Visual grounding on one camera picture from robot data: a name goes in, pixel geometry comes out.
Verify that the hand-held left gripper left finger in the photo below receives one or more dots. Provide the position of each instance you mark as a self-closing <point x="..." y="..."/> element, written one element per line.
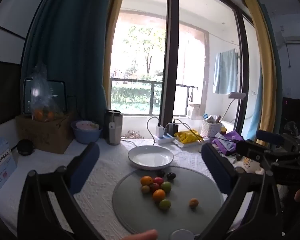
<point x="86" y="165"/>

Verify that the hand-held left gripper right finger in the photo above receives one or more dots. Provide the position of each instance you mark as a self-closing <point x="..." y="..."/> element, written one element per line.
<point x="216" y="166"/>

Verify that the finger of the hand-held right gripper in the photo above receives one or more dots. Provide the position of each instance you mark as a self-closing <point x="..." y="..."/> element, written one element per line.
<point x="250" y="148"/>
<point x="268" y="137"/>

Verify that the dark cherry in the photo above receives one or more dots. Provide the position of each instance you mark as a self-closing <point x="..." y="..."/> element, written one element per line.
<point x="171" y="175"/>
<point x="161" y="173"/>

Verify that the orange cherry tomato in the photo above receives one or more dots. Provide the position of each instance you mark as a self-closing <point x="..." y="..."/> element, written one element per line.
<point x="146" y="180"/>
<point x="159" y="195"/>

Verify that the brown longan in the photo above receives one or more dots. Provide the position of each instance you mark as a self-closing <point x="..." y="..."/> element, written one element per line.
<point x="145" y="189"/>

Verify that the white round plate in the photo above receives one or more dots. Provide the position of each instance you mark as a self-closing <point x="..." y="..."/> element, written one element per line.
<point x="150" y="158"/>

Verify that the person's left hand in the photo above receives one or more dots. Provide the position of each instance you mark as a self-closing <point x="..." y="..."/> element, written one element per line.
<point x="141" y="235"/>

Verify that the white cartoon mug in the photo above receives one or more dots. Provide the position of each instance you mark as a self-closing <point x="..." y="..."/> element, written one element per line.
<point x="247" y="165"/>

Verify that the purple packet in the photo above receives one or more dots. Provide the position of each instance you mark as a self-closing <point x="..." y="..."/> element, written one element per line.
<point x="227" y="143"/>

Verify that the blue bowl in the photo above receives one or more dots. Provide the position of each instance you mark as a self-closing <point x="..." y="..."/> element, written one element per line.
<point x="86" y="137"/>

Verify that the grey round mat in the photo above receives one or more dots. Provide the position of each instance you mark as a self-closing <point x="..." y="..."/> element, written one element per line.
<point x="192" y="185"/>

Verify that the white flat packet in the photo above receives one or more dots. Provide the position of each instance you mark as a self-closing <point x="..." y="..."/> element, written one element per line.
<point x="187" y="144"/>

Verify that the white woven basket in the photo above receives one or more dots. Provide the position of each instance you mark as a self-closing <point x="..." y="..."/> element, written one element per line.
<point x="211" y="130"/>

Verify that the pink bowl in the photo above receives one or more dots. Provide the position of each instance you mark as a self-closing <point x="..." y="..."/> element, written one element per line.
<point x="86" y="125"/>

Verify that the yellow printed plastic bag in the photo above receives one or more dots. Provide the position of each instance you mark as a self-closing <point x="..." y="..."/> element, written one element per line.
<point x="188" y="135"/>

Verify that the stainless steel tumbler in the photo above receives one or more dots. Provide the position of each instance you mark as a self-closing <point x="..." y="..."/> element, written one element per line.
<point x="113" y="132"/>

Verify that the small orange kumquat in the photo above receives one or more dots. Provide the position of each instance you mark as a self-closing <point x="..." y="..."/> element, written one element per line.
<point x="193" y="203"/>

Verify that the brown cardboard box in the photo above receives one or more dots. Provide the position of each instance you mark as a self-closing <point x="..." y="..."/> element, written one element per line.
<point x="47" y="135"/>

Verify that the white desk lamp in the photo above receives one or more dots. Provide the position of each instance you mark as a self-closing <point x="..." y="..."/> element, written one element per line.
<point x="237" y="95"/>

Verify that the black charger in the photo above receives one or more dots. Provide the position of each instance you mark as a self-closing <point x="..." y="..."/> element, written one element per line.
<point x="173" y="129"/>

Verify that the white power strip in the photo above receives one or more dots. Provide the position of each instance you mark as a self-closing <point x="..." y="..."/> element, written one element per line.
<point x="165" y="140"/>

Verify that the black round object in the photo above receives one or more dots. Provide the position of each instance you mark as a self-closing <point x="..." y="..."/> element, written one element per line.
<point x="25" y="147"/>

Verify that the dark red cherry tomato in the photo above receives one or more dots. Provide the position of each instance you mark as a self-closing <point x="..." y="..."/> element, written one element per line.
<point x="154" y="187"/>

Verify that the white charger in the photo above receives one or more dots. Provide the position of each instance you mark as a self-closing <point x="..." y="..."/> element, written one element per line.
<point x="160" y="131"/>

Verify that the light blue towel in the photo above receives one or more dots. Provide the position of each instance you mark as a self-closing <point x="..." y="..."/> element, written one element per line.
<point x="226" y="72"/>

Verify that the yellow curtain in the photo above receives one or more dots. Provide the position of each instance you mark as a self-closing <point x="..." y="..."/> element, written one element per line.
<point x="110" y="55"/>
<point x="262" y="55"/>

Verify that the blue and white carton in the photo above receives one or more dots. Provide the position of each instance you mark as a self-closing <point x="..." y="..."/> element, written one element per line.
<point x="1" y="167"/>

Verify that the clear plastic bag of oranges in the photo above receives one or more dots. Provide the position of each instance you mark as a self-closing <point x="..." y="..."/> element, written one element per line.
<point x="41" y="92"/>

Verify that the white air conditioner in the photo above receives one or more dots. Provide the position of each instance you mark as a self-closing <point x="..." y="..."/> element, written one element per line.
<point x="297" y="40"/>

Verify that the balcony railing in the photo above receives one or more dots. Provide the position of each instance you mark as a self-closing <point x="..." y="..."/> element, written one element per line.
<point x="152" y="82"/>

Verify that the dark window frame post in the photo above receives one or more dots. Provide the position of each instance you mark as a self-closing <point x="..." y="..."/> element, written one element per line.
<point x="169" y="55"/>

